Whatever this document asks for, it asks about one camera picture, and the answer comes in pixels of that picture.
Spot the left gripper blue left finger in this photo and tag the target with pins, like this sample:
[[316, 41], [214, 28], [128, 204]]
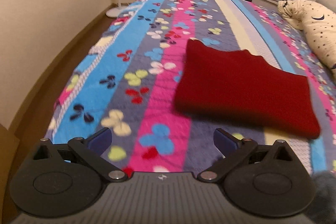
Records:
[[89, 152]]

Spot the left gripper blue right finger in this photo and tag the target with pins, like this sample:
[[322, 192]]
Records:
[[235, 153]]

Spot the dark red knit sweater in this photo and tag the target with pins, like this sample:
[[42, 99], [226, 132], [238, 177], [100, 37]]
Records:
[[240, 87]]

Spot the colourful floral striped blanket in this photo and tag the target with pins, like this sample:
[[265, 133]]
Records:
[[128, 79]]

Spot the cream patterned pillow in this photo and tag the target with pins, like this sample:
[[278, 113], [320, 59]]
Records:
[[317, 22]]

